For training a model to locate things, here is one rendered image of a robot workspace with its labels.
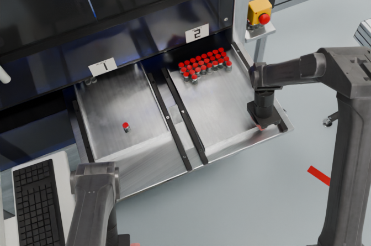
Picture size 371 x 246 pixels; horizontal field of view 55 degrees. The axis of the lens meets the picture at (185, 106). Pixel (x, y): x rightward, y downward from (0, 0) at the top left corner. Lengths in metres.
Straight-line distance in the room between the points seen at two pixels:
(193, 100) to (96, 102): 0.35
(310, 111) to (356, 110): 1.75
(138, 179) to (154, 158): 0.09
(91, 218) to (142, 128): 0.72
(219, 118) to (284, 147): 1.00
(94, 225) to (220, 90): 0.85
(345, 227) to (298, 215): 1.40
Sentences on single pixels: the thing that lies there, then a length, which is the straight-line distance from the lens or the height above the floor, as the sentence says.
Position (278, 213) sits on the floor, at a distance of 2.05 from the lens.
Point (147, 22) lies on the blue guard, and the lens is 1.14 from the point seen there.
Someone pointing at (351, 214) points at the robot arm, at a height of 1.37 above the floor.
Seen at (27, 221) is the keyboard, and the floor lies 0.83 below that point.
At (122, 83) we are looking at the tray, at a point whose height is 0.88.
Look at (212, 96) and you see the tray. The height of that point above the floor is 0.88.
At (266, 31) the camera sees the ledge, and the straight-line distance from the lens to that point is 1.46.
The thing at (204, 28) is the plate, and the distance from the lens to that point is 1.25.
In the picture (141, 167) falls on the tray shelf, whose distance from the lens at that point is 1.18.
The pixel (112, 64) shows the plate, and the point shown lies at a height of 1.02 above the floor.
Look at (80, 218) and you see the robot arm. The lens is 0.55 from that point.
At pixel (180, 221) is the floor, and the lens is 2.02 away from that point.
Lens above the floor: 1.97
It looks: 61 degrees down
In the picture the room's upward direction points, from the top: 8 degrees counter-clockwise
